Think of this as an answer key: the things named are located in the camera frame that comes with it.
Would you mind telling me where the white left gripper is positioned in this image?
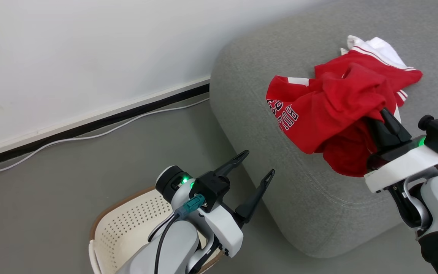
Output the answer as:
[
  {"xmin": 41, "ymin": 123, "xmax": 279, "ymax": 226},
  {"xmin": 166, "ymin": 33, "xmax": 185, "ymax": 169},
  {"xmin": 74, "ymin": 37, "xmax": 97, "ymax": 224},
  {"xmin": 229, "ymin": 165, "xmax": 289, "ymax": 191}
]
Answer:
[{"xmin": 200, "ymin": 150, "xmax": 276, "ymax": 258}]

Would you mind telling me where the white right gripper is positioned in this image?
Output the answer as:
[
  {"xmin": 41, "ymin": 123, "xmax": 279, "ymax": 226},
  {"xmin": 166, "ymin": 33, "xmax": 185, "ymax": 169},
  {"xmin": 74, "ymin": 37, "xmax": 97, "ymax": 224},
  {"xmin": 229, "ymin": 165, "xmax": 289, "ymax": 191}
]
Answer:
[{"xmin": 363, "ymin": 108, "xmax": 438, "ymax": 193}]

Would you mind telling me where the red basketball jersey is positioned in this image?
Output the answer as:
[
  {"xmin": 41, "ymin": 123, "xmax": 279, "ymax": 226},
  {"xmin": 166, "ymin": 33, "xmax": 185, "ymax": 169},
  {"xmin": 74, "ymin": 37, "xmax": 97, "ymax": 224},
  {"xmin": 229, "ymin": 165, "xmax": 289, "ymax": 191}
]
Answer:
[{"xmin": 266, "ymin": 35, "xmax": 424, "ymax": 178}]

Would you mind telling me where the white perforated laundry basket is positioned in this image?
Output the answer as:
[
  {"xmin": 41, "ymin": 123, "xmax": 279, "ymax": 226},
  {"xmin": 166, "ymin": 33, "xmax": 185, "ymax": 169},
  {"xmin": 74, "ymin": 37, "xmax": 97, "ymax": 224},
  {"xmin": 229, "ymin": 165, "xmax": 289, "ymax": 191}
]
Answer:
[{"xmin": 88, "ymin": 186, "xmax": 225, "ymax": 274}]

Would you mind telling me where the grey fabric sofa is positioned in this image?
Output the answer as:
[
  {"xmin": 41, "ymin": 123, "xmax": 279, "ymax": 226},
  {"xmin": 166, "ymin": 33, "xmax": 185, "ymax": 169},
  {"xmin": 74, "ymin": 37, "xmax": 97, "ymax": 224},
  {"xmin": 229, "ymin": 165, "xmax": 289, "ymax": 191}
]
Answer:
[{"xmin": 209, "ymin": 0, "xmax": 438, "ymax": 259}]

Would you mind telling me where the black baseboard strip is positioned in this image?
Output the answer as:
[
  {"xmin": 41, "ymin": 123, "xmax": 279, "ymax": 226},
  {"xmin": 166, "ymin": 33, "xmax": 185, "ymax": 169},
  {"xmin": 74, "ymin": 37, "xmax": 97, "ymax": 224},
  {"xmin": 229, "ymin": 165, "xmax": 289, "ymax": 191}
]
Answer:
[{"xmin": 0, "ymin": 83, "xmax": 210, "ymax": 172}]

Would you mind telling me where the white floor cable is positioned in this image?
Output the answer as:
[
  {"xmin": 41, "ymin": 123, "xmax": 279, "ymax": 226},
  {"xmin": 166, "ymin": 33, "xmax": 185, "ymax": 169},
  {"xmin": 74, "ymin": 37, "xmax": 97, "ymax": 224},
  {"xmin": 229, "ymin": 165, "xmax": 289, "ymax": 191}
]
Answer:
[{"xmin": 0, "ymin": 97, "xmax": 210, "ymax": 177}]

